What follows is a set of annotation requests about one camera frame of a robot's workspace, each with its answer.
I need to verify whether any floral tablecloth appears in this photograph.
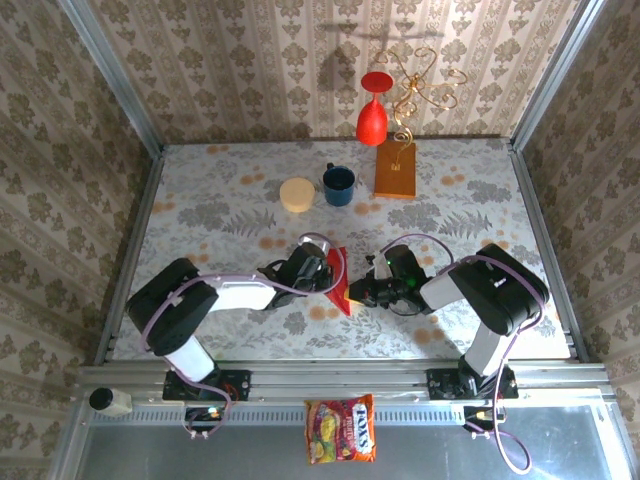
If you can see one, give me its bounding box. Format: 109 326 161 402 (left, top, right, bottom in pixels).
110 138 575 362

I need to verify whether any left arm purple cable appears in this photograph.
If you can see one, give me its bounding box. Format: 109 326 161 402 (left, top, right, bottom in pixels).
141 232 347 441

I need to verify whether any red wine glass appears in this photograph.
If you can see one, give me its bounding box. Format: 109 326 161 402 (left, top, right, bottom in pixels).
355 71 394 147

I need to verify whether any black connector box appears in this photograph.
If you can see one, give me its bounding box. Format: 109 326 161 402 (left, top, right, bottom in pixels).
184 405 226 424
463 405 505 425

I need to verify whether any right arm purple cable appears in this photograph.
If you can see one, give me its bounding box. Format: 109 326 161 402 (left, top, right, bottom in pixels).
397 233 546 474

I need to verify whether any gold wire glass rack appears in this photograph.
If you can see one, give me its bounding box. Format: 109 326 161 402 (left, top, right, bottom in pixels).
374 47 470 171

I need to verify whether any grey slotted cable duct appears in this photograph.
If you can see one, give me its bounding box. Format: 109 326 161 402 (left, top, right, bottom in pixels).
82 402 614 426

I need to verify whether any red yellow candy bag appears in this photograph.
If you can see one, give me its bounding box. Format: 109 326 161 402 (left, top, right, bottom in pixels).
304 393 377 465

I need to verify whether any aluminium frame post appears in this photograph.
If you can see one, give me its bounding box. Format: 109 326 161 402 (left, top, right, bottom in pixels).
57 0 164 156
509 0 601 151

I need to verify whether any small black white camera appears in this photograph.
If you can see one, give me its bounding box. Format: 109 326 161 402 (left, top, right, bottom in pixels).
88 387 134 417

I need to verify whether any orange wooden rack base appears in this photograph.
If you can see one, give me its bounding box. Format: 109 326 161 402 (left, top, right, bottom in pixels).
373 141 418 199

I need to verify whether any red paper sheet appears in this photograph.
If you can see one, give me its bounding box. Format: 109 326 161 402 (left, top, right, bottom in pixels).
323 245 354 316

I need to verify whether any beige round lid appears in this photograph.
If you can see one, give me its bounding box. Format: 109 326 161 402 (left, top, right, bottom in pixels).
279 177 317 215

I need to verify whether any aluminium table side rail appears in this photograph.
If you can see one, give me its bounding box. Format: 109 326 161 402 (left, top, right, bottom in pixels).
94 149 166 366
507 139 591 364

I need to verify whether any grey metal panel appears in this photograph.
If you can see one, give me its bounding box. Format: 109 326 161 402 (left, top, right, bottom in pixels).
74 424 631 480

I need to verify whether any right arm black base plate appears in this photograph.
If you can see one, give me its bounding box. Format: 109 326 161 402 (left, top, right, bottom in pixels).
425 367 519 401

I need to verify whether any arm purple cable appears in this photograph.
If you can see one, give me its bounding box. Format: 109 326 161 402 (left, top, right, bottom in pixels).
141 232 347 441
397 233 546 474

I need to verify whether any dark blue mug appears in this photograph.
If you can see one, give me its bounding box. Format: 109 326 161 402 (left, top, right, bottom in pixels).
321 162 357 207

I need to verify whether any aluminium frame cross rail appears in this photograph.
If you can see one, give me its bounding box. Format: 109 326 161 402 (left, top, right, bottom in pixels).
77 360 609 404

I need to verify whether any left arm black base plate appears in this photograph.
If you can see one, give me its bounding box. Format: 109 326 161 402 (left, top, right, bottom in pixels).
162 368 252 402

